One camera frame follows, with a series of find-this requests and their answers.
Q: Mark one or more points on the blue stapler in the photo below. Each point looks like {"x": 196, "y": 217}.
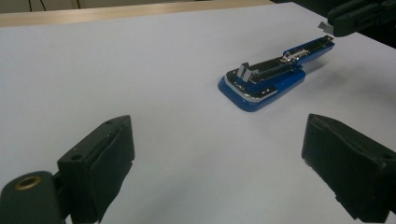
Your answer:
{"x": 264, "y": 87}

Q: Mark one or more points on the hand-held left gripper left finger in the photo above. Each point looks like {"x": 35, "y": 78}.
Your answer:
{"x": 99, "y": 168}

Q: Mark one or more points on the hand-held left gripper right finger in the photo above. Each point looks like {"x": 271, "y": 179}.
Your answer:
{"x": 348, "y": 168}

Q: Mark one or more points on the wooden table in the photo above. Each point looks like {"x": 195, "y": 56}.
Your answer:
{"x": 124, "y": 11}

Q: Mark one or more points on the white table board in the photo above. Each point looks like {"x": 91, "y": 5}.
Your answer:
{"x": 155, "y": 93}

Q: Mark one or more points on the silver staple strip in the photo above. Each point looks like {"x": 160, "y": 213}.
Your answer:
{"x": 325, "y": 27}

